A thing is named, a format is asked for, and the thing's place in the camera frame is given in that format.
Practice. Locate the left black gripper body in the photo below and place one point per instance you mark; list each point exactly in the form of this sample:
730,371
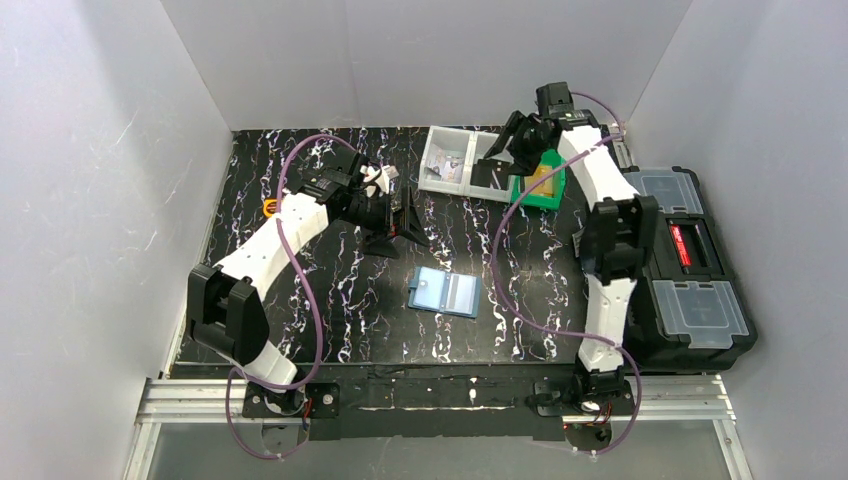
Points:
395,216

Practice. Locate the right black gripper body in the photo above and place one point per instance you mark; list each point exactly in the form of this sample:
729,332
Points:
525,136

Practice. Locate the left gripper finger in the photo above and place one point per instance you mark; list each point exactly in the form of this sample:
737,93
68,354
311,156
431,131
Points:
408,222
380,245

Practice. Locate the blue card holder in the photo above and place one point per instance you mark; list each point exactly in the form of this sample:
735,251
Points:
444,292

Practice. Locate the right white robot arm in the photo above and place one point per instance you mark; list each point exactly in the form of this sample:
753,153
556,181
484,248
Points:
617,239

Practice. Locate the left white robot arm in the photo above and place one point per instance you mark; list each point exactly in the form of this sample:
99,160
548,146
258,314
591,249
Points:
225,310

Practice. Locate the middle grey storage bin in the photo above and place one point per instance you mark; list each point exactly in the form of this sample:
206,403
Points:
484,193

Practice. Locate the grey storage bin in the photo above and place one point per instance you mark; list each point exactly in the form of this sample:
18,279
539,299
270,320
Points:
458,141
484,193

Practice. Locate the green storage bin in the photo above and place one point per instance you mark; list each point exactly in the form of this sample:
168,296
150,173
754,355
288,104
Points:
548,195

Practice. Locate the left grey storage bin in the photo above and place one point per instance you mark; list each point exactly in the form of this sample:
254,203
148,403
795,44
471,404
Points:
458,141

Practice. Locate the small items in grey bin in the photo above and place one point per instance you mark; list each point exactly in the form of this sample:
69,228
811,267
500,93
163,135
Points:
447,166

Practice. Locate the orange tape measure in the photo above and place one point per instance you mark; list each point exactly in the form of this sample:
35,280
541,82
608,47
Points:
269,207

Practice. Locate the black toolbox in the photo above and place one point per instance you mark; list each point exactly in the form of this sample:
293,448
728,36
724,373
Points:
684,315

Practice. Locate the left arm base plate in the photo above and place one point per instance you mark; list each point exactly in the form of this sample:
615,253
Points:
312,401

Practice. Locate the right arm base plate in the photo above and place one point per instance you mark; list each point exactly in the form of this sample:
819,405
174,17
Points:
587,405

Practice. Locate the aluminium frame rail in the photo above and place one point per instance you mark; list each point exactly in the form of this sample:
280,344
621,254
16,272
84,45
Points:
665,398

